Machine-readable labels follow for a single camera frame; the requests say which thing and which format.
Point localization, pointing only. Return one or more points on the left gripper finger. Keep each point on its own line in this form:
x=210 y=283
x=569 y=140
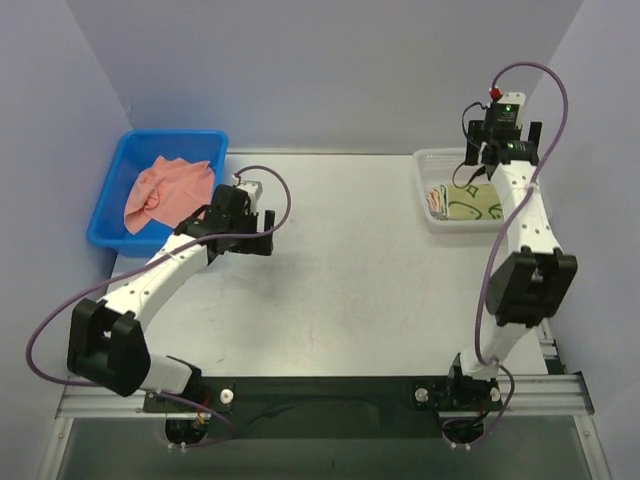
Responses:
x=269 y=222
x=261 y=246

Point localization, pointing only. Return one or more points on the white perforated plastic basket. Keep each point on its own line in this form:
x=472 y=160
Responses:
x=432 y=167

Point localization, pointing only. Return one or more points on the pink towel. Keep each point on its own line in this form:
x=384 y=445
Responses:
x=167 y=192

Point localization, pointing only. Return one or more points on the yellow patterned towel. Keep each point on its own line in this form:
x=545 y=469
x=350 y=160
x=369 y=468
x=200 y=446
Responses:
x=440 y=194

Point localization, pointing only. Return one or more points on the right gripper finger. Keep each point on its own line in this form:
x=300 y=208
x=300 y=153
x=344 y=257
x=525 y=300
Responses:
x=474 y=137
x=534 y=134

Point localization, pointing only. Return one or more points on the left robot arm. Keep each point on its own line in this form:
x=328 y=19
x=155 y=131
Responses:
x=107 y=337

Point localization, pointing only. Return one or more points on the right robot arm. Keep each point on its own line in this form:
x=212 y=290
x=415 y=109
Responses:
x=533 y=279

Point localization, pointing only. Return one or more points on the cream green patterned towel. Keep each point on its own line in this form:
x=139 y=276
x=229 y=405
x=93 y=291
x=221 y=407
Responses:
x=477 y=202

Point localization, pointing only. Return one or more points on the blue plastic bin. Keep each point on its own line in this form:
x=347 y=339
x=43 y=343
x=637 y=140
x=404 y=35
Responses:
x=136 y=151

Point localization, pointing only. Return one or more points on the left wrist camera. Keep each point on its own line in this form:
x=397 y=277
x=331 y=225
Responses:
x=252 y=188

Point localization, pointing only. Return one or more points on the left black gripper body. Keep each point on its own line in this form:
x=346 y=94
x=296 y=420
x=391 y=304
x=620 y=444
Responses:
x=251 y=233

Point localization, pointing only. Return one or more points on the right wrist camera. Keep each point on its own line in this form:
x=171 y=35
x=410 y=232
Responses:
x=505 y=110

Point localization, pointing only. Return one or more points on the orange lion print towel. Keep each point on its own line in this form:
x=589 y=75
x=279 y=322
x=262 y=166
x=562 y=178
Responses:
x=431 y=205

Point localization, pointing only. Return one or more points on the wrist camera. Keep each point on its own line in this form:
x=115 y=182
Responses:
x=505 y=110
x=252 y=188

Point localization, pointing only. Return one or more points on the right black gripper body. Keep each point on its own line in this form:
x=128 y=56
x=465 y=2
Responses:
x=535 y=132

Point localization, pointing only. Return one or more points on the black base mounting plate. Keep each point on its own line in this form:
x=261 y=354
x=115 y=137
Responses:
x=330 y=422

